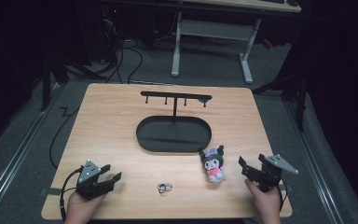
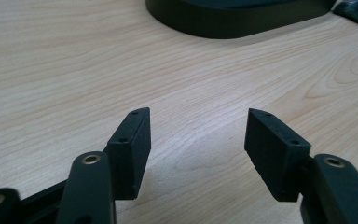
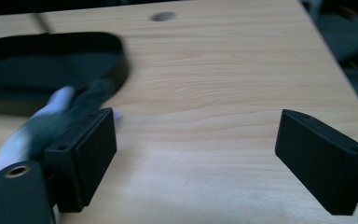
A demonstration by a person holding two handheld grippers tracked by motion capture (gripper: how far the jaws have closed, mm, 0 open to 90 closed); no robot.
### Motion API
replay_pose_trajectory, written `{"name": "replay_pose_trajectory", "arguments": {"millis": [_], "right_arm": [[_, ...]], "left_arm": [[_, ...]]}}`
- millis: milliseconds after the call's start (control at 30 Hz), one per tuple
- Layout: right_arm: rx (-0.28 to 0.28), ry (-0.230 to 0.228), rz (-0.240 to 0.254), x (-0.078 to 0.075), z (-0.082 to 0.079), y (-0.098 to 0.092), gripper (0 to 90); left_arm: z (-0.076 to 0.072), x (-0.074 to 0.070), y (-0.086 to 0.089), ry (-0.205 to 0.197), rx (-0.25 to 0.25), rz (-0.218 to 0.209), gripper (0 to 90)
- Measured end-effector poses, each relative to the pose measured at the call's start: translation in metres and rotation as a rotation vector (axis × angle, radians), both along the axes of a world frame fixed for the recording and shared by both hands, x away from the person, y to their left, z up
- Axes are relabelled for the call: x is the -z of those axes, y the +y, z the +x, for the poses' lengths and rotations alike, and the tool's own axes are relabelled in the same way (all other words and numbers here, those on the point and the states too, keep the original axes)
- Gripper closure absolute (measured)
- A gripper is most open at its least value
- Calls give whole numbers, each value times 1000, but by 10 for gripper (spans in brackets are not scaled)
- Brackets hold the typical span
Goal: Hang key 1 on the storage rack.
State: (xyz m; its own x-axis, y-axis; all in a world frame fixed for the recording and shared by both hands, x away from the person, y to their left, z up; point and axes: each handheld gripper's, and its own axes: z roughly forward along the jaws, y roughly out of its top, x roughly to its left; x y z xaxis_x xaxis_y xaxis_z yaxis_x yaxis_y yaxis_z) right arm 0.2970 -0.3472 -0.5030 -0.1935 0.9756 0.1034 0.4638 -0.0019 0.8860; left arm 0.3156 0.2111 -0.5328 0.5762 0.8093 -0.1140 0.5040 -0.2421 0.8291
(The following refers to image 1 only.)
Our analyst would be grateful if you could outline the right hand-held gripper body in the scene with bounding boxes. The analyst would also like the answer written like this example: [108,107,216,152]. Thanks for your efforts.
[251,154,299,193]

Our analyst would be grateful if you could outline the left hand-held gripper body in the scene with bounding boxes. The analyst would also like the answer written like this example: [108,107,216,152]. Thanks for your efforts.
[76,160,114,201]

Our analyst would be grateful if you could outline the black and pink plush toy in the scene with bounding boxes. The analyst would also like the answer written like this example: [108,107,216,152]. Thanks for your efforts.
[199,145,227,184]

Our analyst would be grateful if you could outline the metal key ring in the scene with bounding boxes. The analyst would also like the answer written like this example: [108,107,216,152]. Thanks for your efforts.
[156,182,173,195]

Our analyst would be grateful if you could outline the black hook rack with tray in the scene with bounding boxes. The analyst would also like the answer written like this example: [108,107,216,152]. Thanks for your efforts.
[135,90,213,154]

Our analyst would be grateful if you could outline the person's left hand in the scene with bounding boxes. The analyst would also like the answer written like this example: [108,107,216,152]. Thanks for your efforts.
[63,190,107,224]

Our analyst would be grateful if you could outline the person's right hand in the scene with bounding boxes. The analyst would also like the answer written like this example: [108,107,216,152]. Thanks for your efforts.
[243,178,282,224]

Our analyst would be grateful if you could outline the black metal stand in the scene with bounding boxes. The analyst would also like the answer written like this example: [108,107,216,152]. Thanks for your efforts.
[251,70,310,133]
[39,54,108,112]

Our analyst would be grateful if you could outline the right hand-held gripper cable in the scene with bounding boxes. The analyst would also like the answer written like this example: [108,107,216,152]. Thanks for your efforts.
[276,181,290,213]

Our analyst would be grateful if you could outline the hand-held gripper cable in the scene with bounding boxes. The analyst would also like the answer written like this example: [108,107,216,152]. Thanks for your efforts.
[59,165,85,223]
[276,181,290,213]

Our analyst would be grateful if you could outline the left hand-held gripper cable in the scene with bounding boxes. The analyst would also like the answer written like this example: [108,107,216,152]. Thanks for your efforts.
[59,165,85,223]

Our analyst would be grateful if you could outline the metal floor rail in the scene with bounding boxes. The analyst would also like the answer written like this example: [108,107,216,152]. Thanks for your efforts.
[0,83,62,218]
[282,99,345,224]

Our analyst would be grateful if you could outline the black floor cable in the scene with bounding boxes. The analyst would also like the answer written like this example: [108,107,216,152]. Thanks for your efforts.
[48,105,80,170]

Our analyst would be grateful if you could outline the bundle of black cables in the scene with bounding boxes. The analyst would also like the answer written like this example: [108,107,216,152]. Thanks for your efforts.
[101,6,145,85]

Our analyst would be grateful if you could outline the white frame desk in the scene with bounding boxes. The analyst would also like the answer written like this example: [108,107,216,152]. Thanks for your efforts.
[170,0,303,86]

